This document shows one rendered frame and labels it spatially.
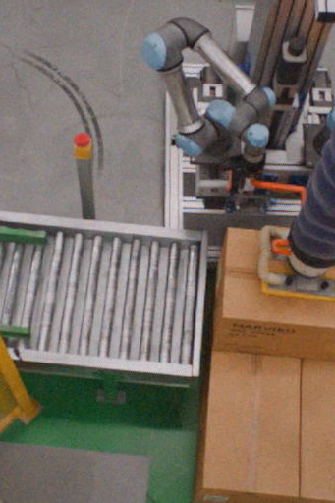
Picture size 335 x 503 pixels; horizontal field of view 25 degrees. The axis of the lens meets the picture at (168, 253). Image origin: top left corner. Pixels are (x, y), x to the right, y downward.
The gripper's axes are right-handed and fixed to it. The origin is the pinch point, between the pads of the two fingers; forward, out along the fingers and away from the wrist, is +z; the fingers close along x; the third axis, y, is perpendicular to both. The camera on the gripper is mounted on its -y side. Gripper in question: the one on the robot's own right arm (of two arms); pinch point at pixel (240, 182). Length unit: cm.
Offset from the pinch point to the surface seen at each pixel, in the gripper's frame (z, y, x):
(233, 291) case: 24.0, 2.9, -36.3
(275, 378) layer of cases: 64, 28, -58
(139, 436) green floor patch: 118, -28, -79
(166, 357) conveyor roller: 64, -20, -54
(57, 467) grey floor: 118, -66, -98
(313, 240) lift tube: -24.6, 24.5, -34.5
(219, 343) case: 56, 2, -48
